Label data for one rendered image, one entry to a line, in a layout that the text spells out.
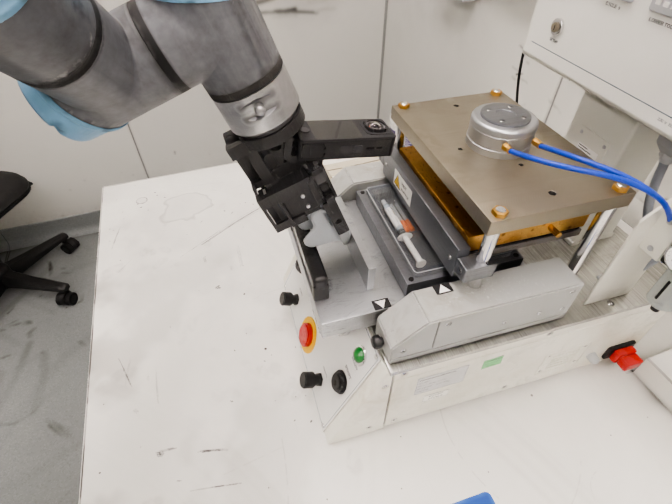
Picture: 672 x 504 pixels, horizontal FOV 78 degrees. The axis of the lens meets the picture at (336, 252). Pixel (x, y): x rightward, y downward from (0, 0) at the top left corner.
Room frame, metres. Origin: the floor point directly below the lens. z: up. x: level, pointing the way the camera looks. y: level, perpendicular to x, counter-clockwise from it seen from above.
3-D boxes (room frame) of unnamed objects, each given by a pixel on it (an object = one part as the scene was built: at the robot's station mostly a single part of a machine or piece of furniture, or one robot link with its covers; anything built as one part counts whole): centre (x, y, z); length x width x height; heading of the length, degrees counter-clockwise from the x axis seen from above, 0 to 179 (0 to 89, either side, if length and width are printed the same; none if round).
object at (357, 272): (0.44, -0.09, 0.97); 0.30 x 0.22 x 0.08; 106
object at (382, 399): (0.45, -0.20, 0.84); 0.53 x 0.37 x 0.17; 106
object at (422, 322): (0.32, -0.17, 0.96); 0.26 x 0.05 x 0.07; 106
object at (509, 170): (0.46, -0.24, 1.08); 0.31 x 0.24 x 0.13; 16
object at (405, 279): (0.45, -0.14, 0.98); 0.20 x 0.17 x 0.03; 16
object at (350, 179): (0.58, -0.10, 0.96); 0.25 x 0.05 x 0.07; 106
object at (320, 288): (0.40, 0.04, 0.99); 0.15 x 0.02 x 0.04; 16
